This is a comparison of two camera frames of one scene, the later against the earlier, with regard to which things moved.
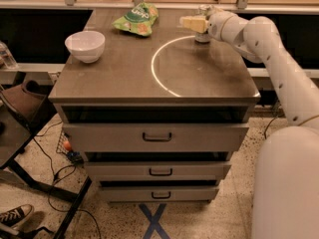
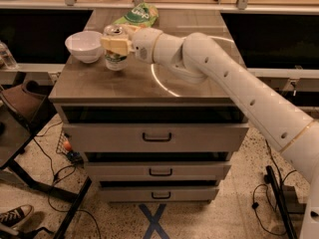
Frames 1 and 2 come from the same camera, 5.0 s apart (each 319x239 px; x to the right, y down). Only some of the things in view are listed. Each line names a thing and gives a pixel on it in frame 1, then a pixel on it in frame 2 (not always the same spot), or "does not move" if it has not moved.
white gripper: x=215 y=25 -> x=144 y=45
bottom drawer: x=159 y=193 does not move
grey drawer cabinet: x=156 y=119 does not move
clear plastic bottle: x=6 y=57 does not move
